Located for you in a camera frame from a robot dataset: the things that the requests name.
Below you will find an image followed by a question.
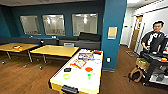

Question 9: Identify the colourful game box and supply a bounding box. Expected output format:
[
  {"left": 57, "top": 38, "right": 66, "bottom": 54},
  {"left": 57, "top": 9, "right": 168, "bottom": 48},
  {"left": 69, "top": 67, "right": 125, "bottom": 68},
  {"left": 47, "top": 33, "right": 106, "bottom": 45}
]
[{"left": 78, "top": 51, "right": 96, "bottom": 61}]

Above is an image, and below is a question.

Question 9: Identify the black bench cushion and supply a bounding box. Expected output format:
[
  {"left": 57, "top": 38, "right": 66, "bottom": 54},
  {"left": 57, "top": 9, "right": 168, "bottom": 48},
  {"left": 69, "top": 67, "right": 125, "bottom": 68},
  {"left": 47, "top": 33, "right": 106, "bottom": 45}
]
[{"left": 78, "top": 31, "right": 102, "bottom": 43}]

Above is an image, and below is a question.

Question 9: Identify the orange black striker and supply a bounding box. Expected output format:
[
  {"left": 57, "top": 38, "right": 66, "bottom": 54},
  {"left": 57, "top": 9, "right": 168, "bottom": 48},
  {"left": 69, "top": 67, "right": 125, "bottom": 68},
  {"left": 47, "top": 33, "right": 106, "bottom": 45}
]
[{"left": 92, "top": 49, "right": 103, "bottom": 55}]

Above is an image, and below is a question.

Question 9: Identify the white bench label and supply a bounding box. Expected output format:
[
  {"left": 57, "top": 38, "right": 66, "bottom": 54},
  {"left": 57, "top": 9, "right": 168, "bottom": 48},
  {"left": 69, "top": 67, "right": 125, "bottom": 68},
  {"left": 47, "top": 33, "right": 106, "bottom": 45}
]
[{"left": 63, "top": 42, "right": 75, "bottom": 48}]

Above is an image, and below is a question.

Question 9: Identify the large interior window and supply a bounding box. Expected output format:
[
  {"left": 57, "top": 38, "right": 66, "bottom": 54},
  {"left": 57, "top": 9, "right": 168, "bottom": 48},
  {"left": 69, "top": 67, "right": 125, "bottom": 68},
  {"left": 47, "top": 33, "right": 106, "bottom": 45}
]
[
  {"left": 41, "top": 13, "right": 66, "bottom": 37},
  {"left": 19, "top": 15, "right": 42, "bottom": 35},
  {"left": 71, "top": 13, "right": 99, "bottom": 37}
]

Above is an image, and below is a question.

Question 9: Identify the small black bowl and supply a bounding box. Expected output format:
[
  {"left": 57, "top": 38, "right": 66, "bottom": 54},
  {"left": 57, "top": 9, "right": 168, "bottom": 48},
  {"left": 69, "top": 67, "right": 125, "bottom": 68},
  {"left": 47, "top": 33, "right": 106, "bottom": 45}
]
[{"left": 63, "top": 67, "right": 73, "bottom": 73}]

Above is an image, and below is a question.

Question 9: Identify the long wooden table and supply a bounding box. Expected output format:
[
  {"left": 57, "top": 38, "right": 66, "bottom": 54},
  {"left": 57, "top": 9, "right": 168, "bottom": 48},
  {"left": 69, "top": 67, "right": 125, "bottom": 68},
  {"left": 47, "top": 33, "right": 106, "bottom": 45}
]
[
  {"left": 0, "top": 42, "right": 40, "bottom": 64},
  {"left": 29, "top": 44, "right": 80, "bottom": 70}
]

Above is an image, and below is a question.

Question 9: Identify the yellow air hockey table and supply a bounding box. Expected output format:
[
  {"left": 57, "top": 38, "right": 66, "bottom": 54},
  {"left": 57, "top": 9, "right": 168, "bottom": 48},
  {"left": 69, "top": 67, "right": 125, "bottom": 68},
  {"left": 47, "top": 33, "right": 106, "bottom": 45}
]
[{"left": 48, "top": 48, "right": 104, "bottom": 94}]

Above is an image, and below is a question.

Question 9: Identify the small dark round object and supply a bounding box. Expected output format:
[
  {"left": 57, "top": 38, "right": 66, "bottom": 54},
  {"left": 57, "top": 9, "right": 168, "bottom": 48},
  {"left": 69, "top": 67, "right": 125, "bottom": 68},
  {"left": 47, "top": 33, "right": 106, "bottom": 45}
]
[{"left": 39, "top": 39, "right": 45, "bottom": 46}]

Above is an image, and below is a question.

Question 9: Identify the grey floor mat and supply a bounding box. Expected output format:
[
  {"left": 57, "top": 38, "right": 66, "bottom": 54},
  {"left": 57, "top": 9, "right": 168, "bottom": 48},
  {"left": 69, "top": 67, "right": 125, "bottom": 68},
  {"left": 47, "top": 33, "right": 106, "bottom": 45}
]
[{"left": 124, "top": 49, "right": 140, "bottom": 58}]

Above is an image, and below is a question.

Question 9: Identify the brown wooden door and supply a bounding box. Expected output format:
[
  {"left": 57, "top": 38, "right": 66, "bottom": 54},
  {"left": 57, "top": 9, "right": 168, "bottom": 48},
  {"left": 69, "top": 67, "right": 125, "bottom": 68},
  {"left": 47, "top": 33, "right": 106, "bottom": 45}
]
[{"left": 129, "top": 15, "right": 144, "bottom": 52}]

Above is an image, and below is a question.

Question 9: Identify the tan black backpack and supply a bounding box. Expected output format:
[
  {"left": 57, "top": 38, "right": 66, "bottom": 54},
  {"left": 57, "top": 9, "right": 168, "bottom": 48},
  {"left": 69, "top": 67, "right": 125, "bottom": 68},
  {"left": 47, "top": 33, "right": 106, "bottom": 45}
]
[{"left": 128, "top": 66, "right": 146, "bottom": 83}]

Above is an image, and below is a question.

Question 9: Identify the yellow green basket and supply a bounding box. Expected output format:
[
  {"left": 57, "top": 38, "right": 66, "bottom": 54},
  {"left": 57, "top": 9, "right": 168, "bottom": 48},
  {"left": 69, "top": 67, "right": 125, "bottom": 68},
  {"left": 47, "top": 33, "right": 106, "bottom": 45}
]
[{"left": 135, "top": 57, "right": 150, "bottom": 69}]

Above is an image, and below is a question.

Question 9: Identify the small red orange item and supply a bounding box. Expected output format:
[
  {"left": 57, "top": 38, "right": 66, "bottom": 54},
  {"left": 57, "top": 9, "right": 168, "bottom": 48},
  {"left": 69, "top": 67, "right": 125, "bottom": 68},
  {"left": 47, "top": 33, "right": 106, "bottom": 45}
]
[{"left": 13, "top": 45, "right": 22, "bottom": 51}]

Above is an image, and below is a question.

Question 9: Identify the man in dark shirt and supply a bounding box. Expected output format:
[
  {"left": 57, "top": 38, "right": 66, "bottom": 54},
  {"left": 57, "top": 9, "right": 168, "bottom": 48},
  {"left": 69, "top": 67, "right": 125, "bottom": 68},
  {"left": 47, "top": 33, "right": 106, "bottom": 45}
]
[{"left": 141, "top": 20, "right": 168, "bottom": 54}]

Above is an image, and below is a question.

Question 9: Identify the black wheeled cart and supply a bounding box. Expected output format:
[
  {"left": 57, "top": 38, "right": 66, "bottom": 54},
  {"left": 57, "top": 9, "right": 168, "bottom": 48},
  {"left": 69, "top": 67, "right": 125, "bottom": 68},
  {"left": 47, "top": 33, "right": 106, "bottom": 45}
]
[{"left": 139, "top": 36, "right": 168, "bottom": 87}]

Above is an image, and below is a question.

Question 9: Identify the small orange ball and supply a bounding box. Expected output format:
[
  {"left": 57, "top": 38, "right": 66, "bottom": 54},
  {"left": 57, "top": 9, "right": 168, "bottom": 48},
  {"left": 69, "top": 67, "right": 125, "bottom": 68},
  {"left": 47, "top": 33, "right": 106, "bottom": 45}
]
[{"left": 160, "top": 57, "right": 168, "bottom": 63}]

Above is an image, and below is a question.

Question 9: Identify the yellow wall sign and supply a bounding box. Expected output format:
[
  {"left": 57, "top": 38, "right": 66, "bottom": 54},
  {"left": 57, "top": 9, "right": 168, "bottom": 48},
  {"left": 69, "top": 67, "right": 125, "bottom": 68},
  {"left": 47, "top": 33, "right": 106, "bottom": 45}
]
[{"left": 107, "top": 26, "right": 118, "bottom": 40}]

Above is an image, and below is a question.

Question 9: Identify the dark wall bench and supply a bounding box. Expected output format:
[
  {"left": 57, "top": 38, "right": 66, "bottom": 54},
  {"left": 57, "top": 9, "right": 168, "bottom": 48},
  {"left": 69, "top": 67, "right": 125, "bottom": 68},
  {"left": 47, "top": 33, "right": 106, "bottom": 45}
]
[{"left": 0, "top": 35, "right": 102, "bottom": 51}]

